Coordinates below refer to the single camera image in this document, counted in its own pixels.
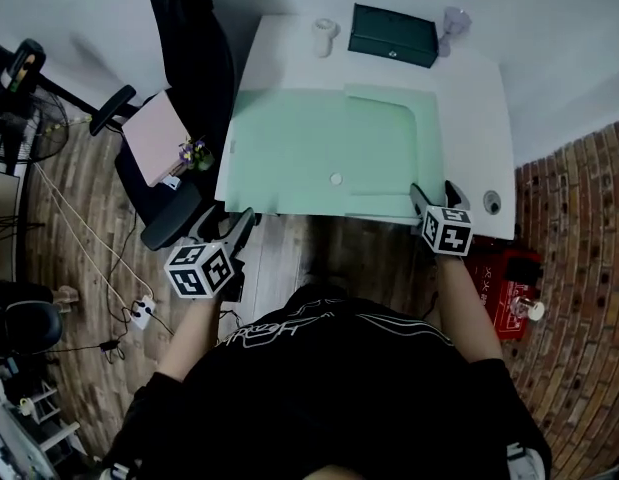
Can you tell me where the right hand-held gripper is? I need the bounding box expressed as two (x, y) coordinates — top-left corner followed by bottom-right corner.
(408, 179), (476, 258)

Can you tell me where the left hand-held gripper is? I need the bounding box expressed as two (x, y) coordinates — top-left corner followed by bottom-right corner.
(163, 205), (256, 303)

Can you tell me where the dark green box item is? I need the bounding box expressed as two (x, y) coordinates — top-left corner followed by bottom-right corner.
(347, 2), (439, 70)

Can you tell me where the person's left forearm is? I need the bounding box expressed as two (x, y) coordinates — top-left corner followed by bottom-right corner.
(156, 292), (226, 384)

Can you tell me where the person's right forearm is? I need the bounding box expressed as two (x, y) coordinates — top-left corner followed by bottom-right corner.
(435, 253), (505, 365)

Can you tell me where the small purple flower pot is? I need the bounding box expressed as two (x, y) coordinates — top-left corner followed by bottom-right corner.
(177, 136), (216, 173)

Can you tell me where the red storage box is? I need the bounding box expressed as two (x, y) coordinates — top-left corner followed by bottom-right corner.
(462, 234), (546, 343)

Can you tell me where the light green desk mat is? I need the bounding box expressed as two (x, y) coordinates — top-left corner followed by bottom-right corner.
(222, 83), (441, 220)

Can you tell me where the pink flat box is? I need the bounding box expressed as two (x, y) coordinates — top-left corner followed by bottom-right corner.
(123, 89), (193, 189)

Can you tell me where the white power strip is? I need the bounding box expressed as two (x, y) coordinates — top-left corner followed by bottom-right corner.
(128, 293), (158, 332)

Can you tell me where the clear bottle with white cap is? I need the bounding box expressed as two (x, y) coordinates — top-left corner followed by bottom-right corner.
(508, 295), (547, 322)

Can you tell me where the clear purple goblet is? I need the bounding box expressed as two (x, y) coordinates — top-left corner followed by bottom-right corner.
(437, 6), (474, 60)

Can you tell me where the black office chair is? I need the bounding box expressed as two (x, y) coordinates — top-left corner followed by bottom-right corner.
(90, 0), (264, 252)

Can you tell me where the person's black printed shirt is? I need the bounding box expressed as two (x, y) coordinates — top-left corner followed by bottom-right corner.
(102, 282), (554, 480)

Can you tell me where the black padded stool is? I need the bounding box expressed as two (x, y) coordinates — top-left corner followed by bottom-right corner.
(0, 279), (65, 360)

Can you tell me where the black floor fan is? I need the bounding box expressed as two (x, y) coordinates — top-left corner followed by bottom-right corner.
(0, 86), (71, 165)

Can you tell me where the black stand with yellow device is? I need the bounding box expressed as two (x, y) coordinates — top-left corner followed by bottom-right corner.
(0, 37), (96, 117)

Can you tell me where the person's left white shoe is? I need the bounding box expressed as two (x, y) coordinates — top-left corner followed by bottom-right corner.
(99, 460), (131, 480)

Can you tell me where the person's white shoe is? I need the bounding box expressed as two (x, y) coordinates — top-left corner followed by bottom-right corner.
(99, 460), (131, 480)
(504, 441), (547, 480)

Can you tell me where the person's right white shoe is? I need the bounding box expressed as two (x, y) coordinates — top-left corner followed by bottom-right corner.
(504, 441), (547, 480)

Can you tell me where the white metal rack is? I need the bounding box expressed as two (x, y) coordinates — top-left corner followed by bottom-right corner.
(0, 375), (83, 480)

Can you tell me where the white cable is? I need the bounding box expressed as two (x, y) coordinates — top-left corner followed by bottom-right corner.
(32, 161), (155, 303)

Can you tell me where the black cable with adapter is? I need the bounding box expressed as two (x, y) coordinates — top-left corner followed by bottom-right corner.
(51, 312), (176, 365)

